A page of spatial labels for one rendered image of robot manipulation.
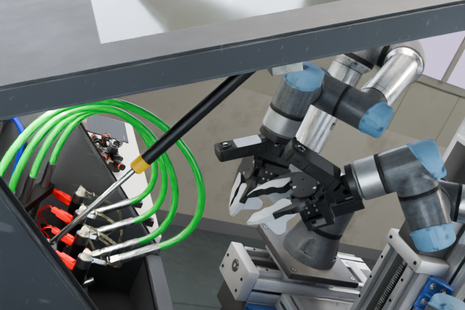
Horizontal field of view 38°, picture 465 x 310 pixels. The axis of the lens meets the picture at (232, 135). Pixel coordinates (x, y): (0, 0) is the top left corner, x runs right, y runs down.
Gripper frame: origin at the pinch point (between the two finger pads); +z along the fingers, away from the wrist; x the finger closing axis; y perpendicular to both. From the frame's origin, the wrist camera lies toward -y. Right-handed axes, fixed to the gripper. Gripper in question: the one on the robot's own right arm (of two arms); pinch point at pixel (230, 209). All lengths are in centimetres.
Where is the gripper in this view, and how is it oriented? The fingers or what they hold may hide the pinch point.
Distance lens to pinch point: 147.3
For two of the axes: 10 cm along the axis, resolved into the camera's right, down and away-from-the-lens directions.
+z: -3.9, 8.7, 3.1
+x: -2.4, -4.2, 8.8
